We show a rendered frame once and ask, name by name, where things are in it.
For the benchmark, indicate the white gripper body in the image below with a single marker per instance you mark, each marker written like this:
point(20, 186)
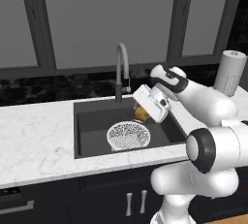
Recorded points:
point(148, 103)

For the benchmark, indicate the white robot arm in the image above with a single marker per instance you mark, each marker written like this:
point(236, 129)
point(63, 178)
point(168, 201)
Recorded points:
point(210, 156)

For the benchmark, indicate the yellow orange mango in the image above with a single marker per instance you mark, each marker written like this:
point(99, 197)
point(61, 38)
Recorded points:
point(140, 112)

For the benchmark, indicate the white speckled colander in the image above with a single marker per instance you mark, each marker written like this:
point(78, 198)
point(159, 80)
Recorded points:
point(128, 136)

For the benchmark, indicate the grey curved sink faucet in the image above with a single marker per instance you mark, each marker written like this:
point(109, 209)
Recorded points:
point(122, 63)

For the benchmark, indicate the dark sink basin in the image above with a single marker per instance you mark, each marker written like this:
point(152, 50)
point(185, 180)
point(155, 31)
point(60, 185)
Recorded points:
point(93, 127)

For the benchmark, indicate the dark false drawer panel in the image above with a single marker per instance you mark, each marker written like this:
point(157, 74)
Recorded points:
point(113, 177)

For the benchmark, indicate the white paper towel roll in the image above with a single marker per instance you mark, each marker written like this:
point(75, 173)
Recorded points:
point(230, 72)

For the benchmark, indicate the dark framed window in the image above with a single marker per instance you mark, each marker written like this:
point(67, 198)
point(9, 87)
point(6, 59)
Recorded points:
point(109, 17)

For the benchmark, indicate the dark cabinet door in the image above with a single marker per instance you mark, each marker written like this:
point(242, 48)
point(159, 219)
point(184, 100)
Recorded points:
point(151, 202)
point(97, 205)

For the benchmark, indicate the black dishwasher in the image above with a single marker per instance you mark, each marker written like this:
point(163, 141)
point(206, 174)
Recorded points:
point(19, 215)

